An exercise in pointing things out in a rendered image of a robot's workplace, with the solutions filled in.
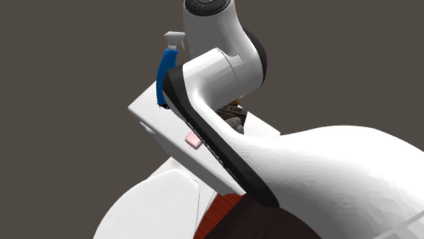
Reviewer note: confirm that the blue spray bottle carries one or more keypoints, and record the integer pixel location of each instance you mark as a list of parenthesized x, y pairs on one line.
[(164, 71)]

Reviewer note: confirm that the brown striped object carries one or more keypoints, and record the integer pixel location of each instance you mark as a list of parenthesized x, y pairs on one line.
[(235, 112)]

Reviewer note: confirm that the red-brown robot stand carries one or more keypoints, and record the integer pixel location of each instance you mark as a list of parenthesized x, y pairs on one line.
[(251, 221)]

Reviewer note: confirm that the pink soap bar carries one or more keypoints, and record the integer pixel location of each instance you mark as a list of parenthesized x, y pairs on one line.
[(193, 140)]

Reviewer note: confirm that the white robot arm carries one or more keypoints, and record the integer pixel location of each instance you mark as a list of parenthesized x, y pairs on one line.
[(298, 172)]

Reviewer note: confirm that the grey lumpy object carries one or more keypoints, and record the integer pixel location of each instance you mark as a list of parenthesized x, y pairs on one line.
[(235, 124)]

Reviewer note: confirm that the white toilet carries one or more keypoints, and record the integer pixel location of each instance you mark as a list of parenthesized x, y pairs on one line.
[(159, 125)]

